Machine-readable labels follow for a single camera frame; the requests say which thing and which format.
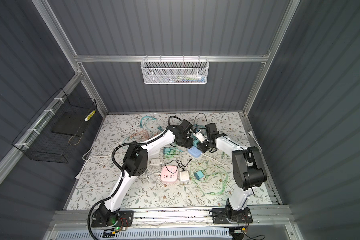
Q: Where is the yellow marker pen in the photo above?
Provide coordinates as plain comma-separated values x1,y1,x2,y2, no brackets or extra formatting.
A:
84,110,97,122

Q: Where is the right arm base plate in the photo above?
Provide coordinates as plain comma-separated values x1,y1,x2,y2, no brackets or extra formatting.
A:
209,207,253,225

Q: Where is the teal charger plug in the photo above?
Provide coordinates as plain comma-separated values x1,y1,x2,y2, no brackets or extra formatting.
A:
194,170,205,181

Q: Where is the pink power strip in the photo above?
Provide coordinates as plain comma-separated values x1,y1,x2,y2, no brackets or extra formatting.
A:
160,165,178,184

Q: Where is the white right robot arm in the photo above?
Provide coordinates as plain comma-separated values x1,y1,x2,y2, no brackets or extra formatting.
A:
193,123,267,224

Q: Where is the black wire basket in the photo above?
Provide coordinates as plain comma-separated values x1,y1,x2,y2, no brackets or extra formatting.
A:
12,89,97,164

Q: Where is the white charger plug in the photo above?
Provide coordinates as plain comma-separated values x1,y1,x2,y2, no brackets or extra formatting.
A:
179,171,190,183
150,159,162,167

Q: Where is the white wire basket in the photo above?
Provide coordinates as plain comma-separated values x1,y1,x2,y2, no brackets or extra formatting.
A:
141,60,210,85

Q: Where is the blue power strip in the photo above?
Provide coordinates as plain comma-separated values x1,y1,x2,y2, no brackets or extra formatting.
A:
187,146,202,158

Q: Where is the pink multi-head charging cable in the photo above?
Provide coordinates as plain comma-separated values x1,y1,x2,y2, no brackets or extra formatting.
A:
128,128,152,142

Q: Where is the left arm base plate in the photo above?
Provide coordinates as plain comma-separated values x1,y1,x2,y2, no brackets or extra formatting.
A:
91,210,135,228

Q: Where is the green cable near front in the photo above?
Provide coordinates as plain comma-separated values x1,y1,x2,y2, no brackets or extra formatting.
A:
191,167,229,196

